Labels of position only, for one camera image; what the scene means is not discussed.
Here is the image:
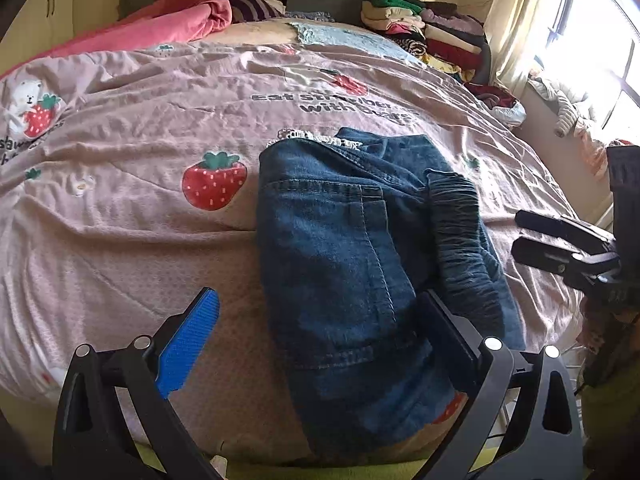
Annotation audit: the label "blue denim pants lace hem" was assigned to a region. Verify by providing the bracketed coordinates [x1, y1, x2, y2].
[256, 127, 527, 457]

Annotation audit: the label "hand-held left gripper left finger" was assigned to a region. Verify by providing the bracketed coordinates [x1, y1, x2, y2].
[52, 287, 221, 480]

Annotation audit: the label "pile of folded clothes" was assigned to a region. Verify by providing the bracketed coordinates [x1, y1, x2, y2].
[360, 0, 495, 87]

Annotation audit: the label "purple striped cloth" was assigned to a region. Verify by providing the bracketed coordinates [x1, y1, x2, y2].
[219, 0, 287, 24]

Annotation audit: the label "light blue cloth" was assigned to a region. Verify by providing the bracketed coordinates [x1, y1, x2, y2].
[287, 20, 427, 67]

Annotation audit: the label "beige pillow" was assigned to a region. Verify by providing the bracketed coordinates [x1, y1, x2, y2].
[199, 17, 312, 47]

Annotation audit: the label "cream curtain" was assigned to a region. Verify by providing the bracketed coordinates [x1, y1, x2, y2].
[484, 0, 577, 107]

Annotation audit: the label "pale clothes on windowsill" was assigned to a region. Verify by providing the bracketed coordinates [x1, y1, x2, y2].
[529, 67, 622, 137]

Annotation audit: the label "cream wardrobe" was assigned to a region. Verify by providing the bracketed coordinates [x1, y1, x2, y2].
[0, 0, 126, 48]

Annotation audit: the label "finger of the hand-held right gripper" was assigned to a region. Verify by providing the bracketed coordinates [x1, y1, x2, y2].
[510, 236, 622, 287]
[514, 209, 617, 256]

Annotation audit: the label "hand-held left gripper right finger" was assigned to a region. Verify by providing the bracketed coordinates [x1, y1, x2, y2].
[414, 289, 587, 480]

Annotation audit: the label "dark red and white cloth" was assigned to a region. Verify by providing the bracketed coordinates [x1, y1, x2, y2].
[466, 82, 529, 129]

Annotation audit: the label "pink quilt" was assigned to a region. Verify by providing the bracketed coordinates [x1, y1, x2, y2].
[0, 0, 234, 82]

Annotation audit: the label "pink strawberry printed blanket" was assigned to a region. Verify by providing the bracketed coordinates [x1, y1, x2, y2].
[0, 41, 587, 467]

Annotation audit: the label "window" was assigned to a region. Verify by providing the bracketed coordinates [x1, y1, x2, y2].
[537, 0, 640, 148]

